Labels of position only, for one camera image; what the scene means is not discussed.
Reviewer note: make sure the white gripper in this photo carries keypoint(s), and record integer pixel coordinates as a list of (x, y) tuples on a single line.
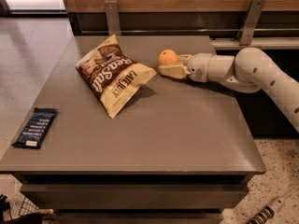
[(199, 67)]

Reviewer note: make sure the orange fruit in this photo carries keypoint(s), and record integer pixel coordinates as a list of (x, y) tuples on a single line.
[(167, 57)]

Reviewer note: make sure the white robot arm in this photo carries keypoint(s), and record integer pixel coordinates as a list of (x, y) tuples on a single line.
[(250, 70)]

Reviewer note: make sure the blue RXBAR blueberry bar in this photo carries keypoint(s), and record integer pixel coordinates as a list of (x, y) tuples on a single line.
[(36, 128)]

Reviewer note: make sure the Late July chips bag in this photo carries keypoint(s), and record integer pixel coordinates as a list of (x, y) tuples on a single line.
[(112, 77)]

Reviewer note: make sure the white power strip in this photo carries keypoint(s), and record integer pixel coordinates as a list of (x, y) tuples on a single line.
[(269, 210)]

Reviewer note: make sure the right metal bracket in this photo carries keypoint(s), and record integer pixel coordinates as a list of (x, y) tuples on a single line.
[(249, 24)]

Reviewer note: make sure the metal bracket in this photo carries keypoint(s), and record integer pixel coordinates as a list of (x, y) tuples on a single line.
[(249, 24), (113, 19)]

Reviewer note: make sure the left metal bracket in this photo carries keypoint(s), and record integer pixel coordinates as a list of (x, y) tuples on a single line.
[(113, 19)]

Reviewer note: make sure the black wire basket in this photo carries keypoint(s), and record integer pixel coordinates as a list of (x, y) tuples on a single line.
[(28, 212)]

